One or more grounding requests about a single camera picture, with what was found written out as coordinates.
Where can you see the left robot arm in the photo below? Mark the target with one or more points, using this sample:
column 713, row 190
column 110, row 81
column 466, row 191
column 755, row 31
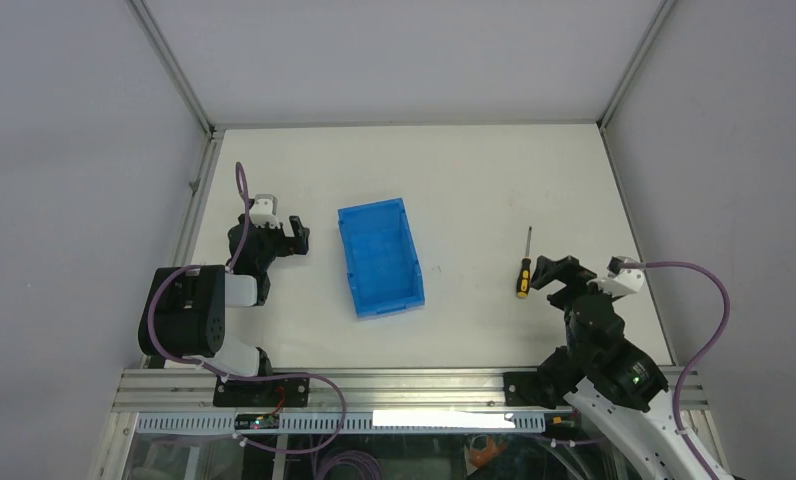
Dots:
column 184, row 319

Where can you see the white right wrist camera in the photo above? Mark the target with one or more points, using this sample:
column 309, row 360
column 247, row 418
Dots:
column 620, row 280

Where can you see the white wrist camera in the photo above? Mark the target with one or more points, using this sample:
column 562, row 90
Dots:
column 263, row 212
column 620, row 280

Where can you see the orange object below table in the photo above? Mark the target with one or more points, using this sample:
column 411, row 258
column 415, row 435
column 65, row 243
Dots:
column 482, row 449

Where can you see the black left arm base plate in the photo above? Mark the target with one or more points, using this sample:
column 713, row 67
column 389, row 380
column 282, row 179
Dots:
column 292, row 393

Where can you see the yellow black screwdriver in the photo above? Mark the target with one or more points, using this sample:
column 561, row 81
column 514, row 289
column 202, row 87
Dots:
column 524, row 275

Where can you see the white slotted cable duct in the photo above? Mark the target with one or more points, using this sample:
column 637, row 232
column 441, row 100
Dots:
column 383, row 421

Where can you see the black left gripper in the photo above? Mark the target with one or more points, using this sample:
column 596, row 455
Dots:
column 297, row 244

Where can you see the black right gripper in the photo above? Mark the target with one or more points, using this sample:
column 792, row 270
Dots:
column 564, row 269

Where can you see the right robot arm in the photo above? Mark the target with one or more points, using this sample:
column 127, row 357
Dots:
column 615, row 384

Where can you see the aluminium front rail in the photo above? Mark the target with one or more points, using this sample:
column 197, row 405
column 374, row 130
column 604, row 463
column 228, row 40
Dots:
column 358, row 389

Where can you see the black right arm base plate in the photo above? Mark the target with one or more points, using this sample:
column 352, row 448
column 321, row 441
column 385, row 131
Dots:
column 532, row 389

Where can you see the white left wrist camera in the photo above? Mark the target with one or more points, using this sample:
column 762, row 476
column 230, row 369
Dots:
column 263, row 212

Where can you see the blue plastic bin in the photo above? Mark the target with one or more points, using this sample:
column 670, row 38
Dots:
column 383, row 268

